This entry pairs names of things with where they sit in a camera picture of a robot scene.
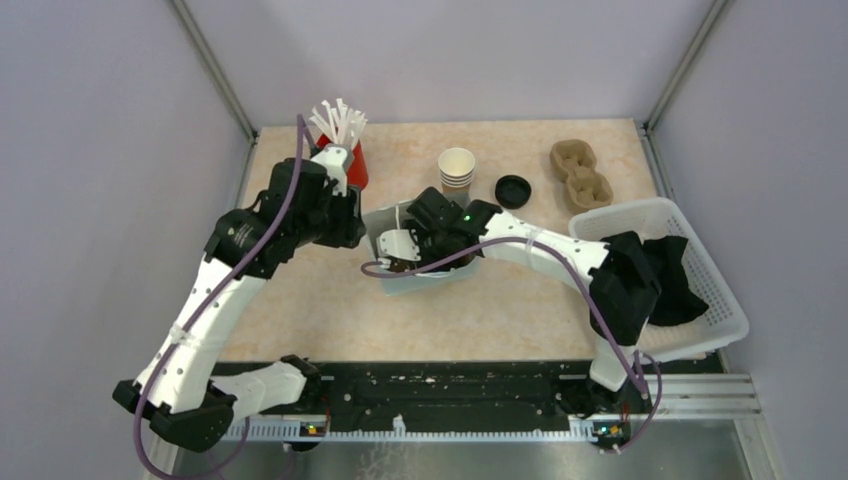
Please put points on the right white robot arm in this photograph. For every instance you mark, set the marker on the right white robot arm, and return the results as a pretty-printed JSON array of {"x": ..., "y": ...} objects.
[{"x": 573, "y": 261}]

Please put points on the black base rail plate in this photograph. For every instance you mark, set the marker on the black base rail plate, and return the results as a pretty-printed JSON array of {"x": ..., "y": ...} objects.
[{"x": 458, "y": 397}]

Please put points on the red straw holder cup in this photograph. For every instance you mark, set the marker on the red straw holder cup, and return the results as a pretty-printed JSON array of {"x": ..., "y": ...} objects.
[{"x": 357, "y": 174}]

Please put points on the black cloth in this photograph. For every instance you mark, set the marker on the black cloth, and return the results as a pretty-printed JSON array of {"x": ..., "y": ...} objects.
[{"x": 676, "y": 278}]

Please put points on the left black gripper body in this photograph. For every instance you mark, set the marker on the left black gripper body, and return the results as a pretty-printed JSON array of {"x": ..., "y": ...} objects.
[{"x": 335, "y": 221}]

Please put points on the light blue paper bag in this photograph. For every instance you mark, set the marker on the light blue paper bag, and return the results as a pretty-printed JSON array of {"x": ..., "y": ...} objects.
[{"x": 391, "y": 217}]

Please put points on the stack of paper cups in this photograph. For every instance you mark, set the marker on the stack of paper cups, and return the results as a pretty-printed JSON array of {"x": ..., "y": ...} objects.
[{"x": 456, "y": 170}]

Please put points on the white wrapped straws bundle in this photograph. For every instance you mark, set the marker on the white wrapped straws bundle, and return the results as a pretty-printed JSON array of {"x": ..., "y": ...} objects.
[{"x": 340, "y": 123}]

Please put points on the stack of black lids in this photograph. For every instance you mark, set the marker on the stack of black lids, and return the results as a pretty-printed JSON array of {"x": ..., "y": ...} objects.
[{"x": 512, "y": 191}]

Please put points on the white plastic basket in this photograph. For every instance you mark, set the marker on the white plastic basket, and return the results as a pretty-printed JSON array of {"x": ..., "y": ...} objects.
[{"x": 724, "y": 322}]

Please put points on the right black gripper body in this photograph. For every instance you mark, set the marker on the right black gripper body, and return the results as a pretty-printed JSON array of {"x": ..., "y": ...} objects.
[{"x": 427, "y": 242}]

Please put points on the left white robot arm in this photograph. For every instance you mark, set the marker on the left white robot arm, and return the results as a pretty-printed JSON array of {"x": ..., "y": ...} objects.
[{"x": 185, "y": 404}]

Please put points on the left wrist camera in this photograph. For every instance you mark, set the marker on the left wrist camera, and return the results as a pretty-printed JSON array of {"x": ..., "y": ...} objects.
[{"x": 336, "y": 160}]

